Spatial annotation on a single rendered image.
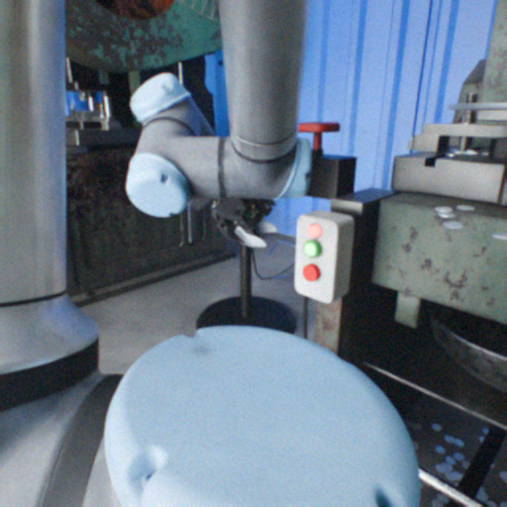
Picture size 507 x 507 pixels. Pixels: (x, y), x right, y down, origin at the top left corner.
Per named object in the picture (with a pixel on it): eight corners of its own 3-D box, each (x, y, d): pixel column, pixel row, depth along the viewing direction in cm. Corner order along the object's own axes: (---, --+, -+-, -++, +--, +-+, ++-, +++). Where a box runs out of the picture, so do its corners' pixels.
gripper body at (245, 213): (255, 240, 67) (219, 192, 58) (222, 231, 72) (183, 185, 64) (278, 205, 69) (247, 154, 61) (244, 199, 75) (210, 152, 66)
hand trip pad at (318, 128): (318, 169, 68) (321, 123, 65) (290, 166, 72) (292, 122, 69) (341, 165, 73) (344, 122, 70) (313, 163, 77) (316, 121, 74)
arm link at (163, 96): (118, 119, 51) (133, 84, 56) (169, 178, 59) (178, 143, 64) (168, 94, 48) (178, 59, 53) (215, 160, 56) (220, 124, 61)
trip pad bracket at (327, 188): (332, 264, 71) (340, 152, 65) (289, 252, 78) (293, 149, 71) (350, 256, 75) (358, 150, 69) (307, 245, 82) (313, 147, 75)
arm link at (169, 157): (214, 173, 43) (222, 115, 50) (112, 172, 44) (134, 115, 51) (220, 222, 49) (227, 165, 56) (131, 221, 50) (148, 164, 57)
